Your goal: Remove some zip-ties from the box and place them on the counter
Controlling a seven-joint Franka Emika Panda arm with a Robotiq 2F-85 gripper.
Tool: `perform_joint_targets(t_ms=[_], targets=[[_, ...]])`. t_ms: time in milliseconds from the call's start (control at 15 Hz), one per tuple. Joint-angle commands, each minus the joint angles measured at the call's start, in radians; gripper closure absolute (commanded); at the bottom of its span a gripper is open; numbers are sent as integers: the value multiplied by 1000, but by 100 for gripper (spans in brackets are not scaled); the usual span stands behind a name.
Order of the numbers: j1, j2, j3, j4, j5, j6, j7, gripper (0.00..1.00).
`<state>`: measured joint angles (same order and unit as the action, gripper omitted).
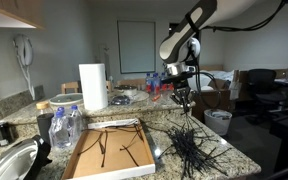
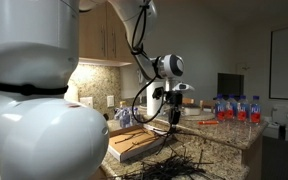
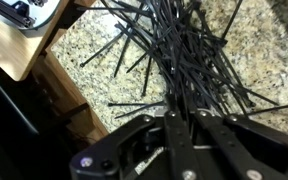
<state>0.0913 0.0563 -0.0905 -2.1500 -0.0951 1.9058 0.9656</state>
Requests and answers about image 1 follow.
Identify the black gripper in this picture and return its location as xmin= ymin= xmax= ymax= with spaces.
xmin=168 ymin=71 xmax=196 ymax=114

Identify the black zip-tie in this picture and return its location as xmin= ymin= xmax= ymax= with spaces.
xmin=94 ymin=124 xmax=141 ymax=132
xmin=77 ymin=131 xmax=105 ymax=156
xmin=119 ymin=144 xmax=141 ymax=168
xmin=118 ymin=132 xmax=139 ymax=151
xmin=182 ymin=111 xmax=189 ymax=135
xmin=133 ymin=123 xmax=145 ymax=142
xmin=100 ymin=129 xmax=109 ymax=169
xmin=185 ymin=112 xmax=202 ymax=135
xmin=98 ymin=139 xmax=106 ymax=155

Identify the pile of black zip-ties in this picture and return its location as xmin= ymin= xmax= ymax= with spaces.
xmin=143 ymin=120 xmax=234 ymax=180

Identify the flat brown cardboard box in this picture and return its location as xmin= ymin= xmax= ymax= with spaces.
xmin=61 ymin=118 xmax=157 ymax=180

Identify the brown wooden cabinet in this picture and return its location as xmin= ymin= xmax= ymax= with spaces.
xmin=191 ymin=88 xmax=232 ymax=123

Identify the white trash bin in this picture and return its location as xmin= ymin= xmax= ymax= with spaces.
xmin=203 ymin=108 xmax=234 ymax=137

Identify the round white plate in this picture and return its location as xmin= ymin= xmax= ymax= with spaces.
xmin=112 ymin=89 xmax=151 ymax=103

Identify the wooden chair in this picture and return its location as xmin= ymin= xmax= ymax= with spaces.
xmin=105 ymin=79 xmax=114 ymax=93
xmin=60 ymin=81 xmax=82 ymax=95
xmin=116 ymin=78 xmax=147 ymax=92

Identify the small dark-topped container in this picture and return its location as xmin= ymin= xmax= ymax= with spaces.
xmin=118 ymin=84 xmax=139 ymax=98

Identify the black pouch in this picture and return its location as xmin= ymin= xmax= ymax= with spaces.
xmin=109 ymin=95 xmax=132 ymax=106

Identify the black office chair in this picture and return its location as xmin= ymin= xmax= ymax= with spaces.
xmin=246 ymin=68 xmax=288 ymax=125

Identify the white paper towel roll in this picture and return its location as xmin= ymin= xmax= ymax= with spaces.
xmin=78 ymin=62 xmax=109 ymax=111

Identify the clear bottle with blue cap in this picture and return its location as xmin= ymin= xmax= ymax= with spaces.
xmin=68 ymin=104 xmax=85 ymax=141
xmin=48 ymin=106 xmax=73 ymax=149

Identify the black table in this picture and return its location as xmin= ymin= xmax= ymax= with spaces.
xmin=269 ymin=110 xmax=288 ymax=180

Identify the white lidded bowl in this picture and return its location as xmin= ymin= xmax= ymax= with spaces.
xmin=48 ymin=92 xmax=85 ymax=108

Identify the dark jar with tan lid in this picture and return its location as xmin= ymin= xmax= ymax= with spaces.
xmin=35 ymin=100 xmax=55 ymax=145

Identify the black can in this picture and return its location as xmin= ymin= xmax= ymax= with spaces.
xmin=0 ymin=120 xmax=14 ymax=147

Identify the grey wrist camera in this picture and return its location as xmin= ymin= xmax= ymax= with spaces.
xmin=183 ymin=64 xmax=197 ymax=74

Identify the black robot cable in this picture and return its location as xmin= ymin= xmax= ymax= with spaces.
xmin=183 ymin=0 xmax=288 ymax=111

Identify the white wall phone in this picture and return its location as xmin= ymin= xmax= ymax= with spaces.
xmin=12 ymin=33 xmax=36 ymax=101

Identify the wooden wall cabinet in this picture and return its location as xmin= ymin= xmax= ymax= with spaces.
xmin=0 ymin=0 xmax=47 ymax=30

